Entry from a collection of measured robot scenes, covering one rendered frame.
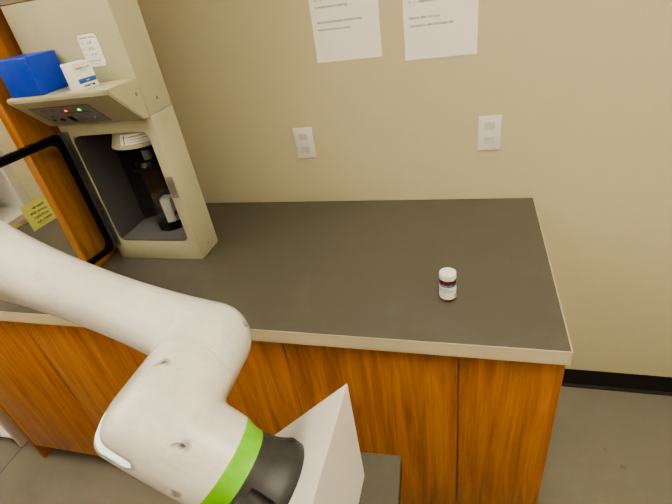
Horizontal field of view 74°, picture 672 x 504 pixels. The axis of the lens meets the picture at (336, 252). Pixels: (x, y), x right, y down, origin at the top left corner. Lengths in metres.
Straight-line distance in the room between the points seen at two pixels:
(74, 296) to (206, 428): 0.31
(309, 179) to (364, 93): 0.39
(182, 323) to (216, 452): 0.21
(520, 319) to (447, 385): 0.25
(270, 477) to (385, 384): 0.64
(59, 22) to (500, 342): 1.31
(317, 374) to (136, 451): 0.72
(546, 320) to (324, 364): 0.56
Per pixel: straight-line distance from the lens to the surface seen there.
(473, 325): 1.09
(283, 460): 0.65
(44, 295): 0.82
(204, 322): 0.71
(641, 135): 1.65
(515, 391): 1.20
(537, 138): 1.58
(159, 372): 0.63
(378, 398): 1.28
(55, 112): 1.43
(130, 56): 1.33
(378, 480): 0.85
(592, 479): 2.03
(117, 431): 0.61
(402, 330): 1.07
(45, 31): 1.46
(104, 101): 1.28
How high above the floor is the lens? 1.68
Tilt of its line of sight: 33 degrees down
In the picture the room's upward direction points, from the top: 10 degrees counter-clockwise
